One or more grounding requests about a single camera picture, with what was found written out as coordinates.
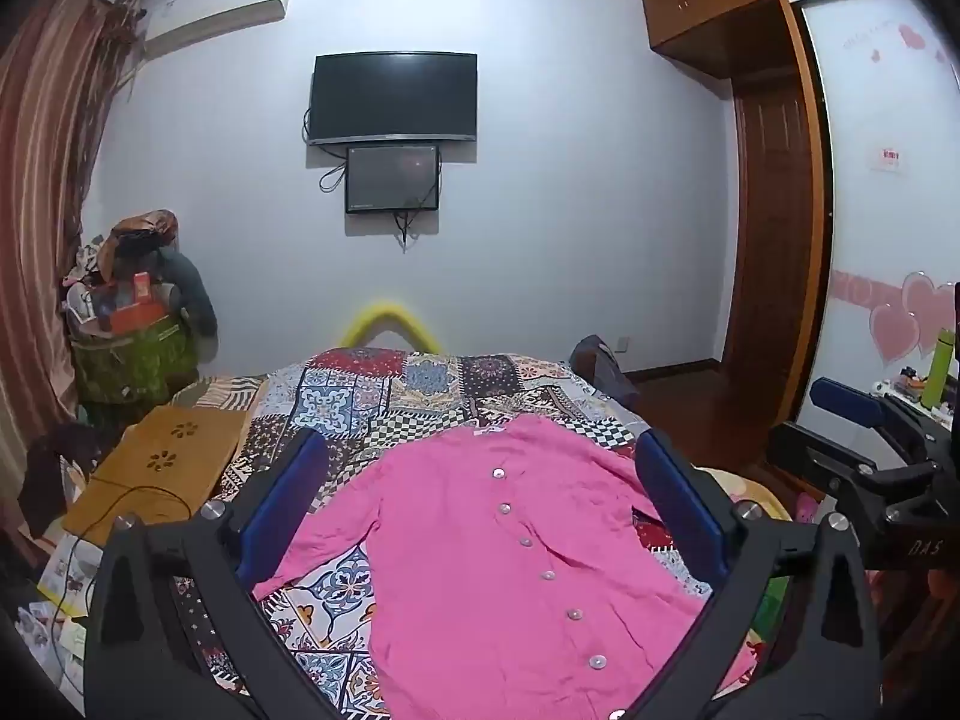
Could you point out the patchwork printed blanket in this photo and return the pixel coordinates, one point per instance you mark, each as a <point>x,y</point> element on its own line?
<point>352,420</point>

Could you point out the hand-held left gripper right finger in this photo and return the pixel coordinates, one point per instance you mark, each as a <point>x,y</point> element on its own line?
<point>679,502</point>

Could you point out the pink buttoned cardigan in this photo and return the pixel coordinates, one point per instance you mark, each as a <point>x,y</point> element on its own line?
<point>495,562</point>

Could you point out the yellow curved cushion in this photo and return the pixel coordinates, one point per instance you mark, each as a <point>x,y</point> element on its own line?
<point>390,322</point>

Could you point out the wooden wardrobe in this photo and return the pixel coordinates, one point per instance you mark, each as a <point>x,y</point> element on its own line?
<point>750,187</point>

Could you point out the large black wall television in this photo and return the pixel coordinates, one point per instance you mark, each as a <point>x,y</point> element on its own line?
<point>394,97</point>

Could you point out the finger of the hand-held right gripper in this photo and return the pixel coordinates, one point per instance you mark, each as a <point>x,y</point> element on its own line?
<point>847,401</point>
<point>814,457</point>

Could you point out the wooden board with flower cutouts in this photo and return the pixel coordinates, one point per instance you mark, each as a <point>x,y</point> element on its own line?
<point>161,465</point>

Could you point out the white sliding door with hearts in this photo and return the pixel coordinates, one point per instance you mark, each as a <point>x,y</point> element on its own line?
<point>885,187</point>

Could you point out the small black wall monitor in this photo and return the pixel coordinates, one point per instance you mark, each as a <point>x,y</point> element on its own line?
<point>392,178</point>

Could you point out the grey plush toy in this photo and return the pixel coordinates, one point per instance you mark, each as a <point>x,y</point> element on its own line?
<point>191,292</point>

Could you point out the white wall socket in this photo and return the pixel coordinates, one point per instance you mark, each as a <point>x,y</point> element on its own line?
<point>620,343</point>

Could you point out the green bottle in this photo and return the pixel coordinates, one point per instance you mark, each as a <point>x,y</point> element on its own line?
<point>939,367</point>

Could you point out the pile of white papers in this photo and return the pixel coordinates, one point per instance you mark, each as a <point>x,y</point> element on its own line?
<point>60,600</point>

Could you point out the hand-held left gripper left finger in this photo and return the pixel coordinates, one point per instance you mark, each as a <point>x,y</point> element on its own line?
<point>289,495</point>

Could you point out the striped brown curtain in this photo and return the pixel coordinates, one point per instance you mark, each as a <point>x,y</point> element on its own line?
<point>45,225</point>

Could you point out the orange box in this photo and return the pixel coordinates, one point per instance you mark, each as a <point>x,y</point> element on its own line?
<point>139,304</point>

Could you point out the dark maroon cloth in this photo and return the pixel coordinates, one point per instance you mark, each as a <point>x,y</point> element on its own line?
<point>56,472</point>

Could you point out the green patterned bag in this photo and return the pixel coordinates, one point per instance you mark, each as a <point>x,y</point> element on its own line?
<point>135,364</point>

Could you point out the orange brown headscarf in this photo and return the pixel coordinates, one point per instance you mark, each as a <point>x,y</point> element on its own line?
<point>142,229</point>

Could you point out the white air conditioner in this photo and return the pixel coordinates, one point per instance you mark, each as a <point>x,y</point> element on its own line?
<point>217,11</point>

